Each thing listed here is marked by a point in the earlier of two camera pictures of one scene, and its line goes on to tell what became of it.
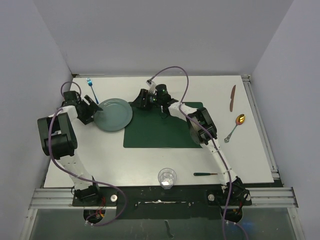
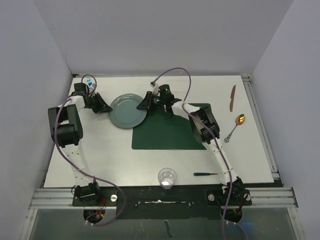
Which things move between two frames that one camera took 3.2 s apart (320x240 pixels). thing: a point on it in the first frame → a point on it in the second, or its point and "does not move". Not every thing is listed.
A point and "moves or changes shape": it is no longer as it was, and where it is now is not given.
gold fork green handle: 203,174 does not move
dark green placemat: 148,129 moves or changes shape
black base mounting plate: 162,202 does not move
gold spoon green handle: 239,120 does not move
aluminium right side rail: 248,80 does not move
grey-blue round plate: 116,114 moves or changes shape
